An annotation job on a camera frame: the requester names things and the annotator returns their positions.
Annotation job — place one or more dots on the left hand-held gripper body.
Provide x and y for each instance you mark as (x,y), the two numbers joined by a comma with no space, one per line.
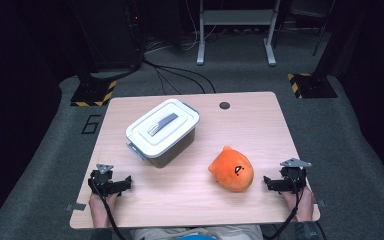
(101,185)

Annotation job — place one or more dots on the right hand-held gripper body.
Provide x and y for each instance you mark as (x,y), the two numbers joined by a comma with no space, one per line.
(291,181)

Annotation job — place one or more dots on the orange plush toy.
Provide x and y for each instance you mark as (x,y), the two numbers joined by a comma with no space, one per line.
(230,168)

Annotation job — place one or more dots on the brown transparent storage box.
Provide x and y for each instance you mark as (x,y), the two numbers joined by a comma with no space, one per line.
(171,151)

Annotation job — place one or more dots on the white storage box lid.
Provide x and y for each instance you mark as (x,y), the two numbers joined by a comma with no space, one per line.
(166,125)

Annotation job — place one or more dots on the person's left hand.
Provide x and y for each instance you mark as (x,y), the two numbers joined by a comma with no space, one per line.
(96,206)

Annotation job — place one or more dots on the person's right hand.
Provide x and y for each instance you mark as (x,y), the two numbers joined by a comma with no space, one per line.
(306,203)

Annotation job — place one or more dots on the grey tape piece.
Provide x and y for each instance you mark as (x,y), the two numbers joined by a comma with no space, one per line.
(76,207)
(320,203)

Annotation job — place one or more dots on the blue object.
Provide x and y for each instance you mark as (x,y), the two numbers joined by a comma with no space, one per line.
(196,237)

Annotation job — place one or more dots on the black table grommet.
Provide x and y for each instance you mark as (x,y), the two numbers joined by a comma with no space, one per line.
(224,105)

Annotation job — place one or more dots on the black yellow-striped stand base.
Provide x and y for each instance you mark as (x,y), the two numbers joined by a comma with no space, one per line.
(313,86)
(91,93)

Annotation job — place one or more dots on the black computer tower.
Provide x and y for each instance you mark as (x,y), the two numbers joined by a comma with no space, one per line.
(116,33)

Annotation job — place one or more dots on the white metal desk frame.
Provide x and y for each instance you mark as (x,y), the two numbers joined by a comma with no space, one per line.
(236,16)

